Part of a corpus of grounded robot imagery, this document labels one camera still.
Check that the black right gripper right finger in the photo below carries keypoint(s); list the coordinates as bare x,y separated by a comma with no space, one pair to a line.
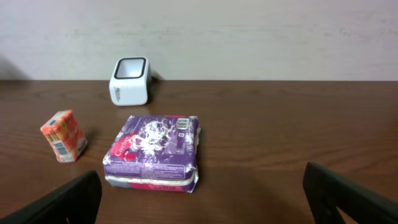
328,193

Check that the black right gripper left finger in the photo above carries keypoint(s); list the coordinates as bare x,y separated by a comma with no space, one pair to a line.
77,201

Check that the purple pad package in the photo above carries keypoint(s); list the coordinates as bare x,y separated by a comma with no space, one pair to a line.
155,153

